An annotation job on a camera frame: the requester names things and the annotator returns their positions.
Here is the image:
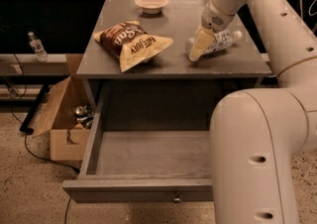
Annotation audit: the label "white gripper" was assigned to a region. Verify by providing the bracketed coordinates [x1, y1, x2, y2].
[189, 0, 235, 61]

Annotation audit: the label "clear blue plastic bottle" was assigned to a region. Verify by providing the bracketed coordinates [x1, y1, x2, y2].
[185, 30, 243, 56]

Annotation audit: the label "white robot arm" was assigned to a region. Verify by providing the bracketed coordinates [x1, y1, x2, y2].
[197, 0, 317, 224]

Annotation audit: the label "grey open top drawer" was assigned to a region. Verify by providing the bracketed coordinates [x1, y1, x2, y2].
[62, 84, 213, 203]

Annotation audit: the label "clear water bottle on ledge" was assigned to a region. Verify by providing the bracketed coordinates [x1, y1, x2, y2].
[28, 32, 48, 62]

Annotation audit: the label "cream ceramic bowl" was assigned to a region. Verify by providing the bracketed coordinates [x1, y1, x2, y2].
[135, 0, 169, 15]

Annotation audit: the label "grey wooden cabinet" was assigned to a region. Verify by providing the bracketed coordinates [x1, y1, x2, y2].
[77, 0, 270, 131]

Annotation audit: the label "brown and cream chip bag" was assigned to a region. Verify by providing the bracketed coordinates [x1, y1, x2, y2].
[93, 21, 173, 72]

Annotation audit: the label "crushed metal cans in box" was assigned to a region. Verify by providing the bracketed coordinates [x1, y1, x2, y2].
[73, 104, 94, 129]

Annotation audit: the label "open cardboard box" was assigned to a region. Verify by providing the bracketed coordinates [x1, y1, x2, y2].
[33, 54, 90, 161]

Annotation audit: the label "black metal stand leg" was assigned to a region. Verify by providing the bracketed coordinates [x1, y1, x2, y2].
[20, 83, 50, 135]

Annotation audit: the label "black floor cable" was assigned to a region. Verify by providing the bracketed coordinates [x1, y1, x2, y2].
[0, 26, 81, 224]

